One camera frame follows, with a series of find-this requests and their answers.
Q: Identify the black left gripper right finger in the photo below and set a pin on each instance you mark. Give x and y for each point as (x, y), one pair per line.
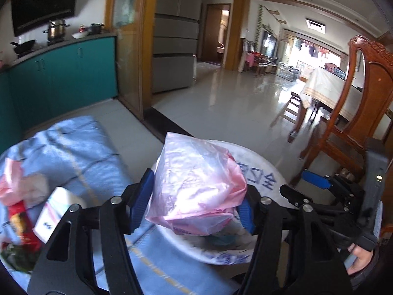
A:
(294, 252)

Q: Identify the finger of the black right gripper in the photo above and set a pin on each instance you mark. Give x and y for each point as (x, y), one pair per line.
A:
(316, 180)

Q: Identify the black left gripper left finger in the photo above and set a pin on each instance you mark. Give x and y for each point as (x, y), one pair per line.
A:
(87, 252)

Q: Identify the green leafy vegetable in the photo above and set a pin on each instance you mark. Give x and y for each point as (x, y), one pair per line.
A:
(19, 257)

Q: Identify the white teal small box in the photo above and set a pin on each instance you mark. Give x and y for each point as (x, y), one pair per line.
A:
(55, 207)

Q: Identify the red snack wrapper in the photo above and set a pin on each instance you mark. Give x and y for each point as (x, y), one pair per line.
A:
(21, 224)

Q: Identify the pink plastic bag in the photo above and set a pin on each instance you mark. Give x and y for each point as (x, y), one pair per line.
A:
(16, 187)
(197, 187)

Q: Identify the white printed trash bag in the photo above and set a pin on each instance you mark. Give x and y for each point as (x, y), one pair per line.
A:
(234, 244)

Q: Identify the teal kitchen cabinets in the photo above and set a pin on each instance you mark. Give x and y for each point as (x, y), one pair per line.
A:
(55, 80)

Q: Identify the right hand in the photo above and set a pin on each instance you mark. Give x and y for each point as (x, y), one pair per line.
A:
(363, 258)

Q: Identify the wooden stool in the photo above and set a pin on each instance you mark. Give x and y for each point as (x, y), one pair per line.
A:
(293, 111)

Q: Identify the carved wooden chair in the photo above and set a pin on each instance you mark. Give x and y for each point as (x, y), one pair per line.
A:
(365, 97)

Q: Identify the dining table with cloth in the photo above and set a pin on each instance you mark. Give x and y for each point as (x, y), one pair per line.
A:
(325, 87)

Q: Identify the black wok pan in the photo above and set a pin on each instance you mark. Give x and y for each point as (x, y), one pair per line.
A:
(24, 48)

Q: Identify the grey refrigerator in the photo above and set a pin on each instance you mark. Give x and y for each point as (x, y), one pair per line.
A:
(176, 27)

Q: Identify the white bowl on counter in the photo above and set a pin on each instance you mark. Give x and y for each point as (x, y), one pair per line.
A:
(80, 35)

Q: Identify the steel stock pot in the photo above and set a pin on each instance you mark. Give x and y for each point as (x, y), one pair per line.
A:
(56, 30)

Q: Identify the black pot on counter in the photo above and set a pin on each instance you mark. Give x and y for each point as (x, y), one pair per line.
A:
(96, 28)

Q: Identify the wooden glass door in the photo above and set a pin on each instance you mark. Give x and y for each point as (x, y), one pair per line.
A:
(133, 23)

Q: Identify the black range hood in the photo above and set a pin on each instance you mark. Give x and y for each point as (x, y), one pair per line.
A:
(29, 14)

